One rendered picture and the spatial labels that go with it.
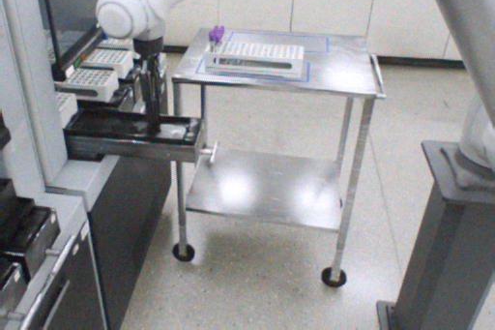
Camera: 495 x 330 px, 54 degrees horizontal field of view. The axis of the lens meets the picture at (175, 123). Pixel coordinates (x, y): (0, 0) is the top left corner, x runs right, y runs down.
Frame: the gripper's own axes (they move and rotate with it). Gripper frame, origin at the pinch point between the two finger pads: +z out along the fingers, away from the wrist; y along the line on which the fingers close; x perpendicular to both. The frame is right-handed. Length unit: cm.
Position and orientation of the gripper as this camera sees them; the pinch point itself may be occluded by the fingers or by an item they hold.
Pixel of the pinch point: (153, 107)
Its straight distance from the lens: 127.3
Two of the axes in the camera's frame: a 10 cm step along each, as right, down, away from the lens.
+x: 9.8, 0.8, -2.0
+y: -2.1, 5.2, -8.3
